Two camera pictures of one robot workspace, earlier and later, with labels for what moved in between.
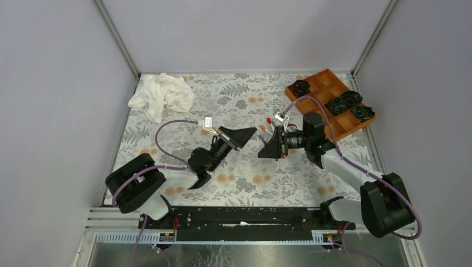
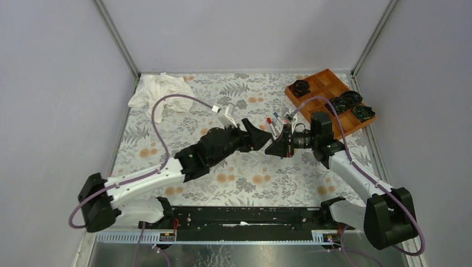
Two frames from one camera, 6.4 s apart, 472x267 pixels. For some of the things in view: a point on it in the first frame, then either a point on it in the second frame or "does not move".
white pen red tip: [269, 121] does not move
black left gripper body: [229, 142] → [249, 148]
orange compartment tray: [342, 109] does not move
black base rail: [246, 224] does not move
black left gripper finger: [240, 137] → [259, 138]
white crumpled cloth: [157, 92] does not move
